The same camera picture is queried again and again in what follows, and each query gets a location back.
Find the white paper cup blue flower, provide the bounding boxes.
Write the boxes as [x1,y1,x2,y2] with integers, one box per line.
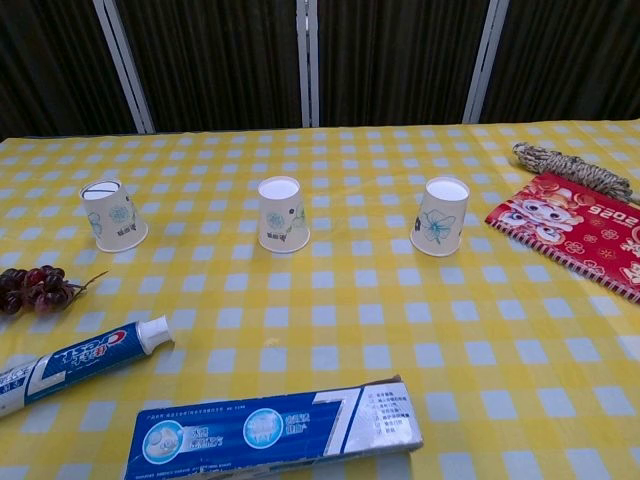
[409,176,471,258]

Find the paper cup with black line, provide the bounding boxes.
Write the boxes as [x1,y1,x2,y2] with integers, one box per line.
[81,179,150,254]

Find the white paper cup green flowers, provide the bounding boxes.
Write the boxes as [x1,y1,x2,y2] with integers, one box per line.
[257,176,312,254]

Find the yellow checkered tablecloth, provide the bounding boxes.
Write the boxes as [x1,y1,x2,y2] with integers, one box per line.
[0,118,640,480]

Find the blue toothpaste carton box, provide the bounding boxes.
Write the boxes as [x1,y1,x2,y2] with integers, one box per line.
[123,374,425,480]

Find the red spiral desk calendar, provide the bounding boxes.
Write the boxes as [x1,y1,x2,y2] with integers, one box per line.
[484,172,640,305]

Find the blue white toothpaste tube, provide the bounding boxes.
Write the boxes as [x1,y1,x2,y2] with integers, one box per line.
[0,314,176,419]

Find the dark red grape bunch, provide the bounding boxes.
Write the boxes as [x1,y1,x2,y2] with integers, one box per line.
[0,264,110,316]

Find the black white rope bundle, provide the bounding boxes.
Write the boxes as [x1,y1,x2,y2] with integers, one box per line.
[510,141,640,205]

